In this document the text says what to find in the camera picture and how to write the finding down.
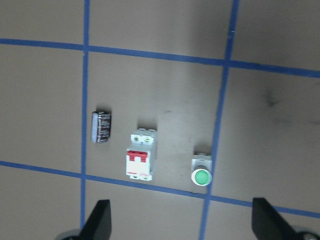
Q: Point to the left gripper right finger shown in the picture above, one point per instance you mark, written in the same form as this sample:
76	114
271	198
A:
267	223

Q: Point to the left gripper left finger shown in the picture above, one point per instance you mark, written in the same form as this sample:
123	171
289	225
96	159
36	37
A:
99	224

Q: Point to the dark cylindrical capacitor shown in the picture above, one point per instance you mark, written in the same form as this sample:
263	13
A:
100	126

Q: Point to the white red circuit breaker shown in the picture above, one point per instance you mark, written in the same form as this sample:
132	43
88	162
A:
141	154

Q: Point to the green push button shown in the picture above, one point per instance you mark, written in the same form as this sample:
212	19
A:
201	169

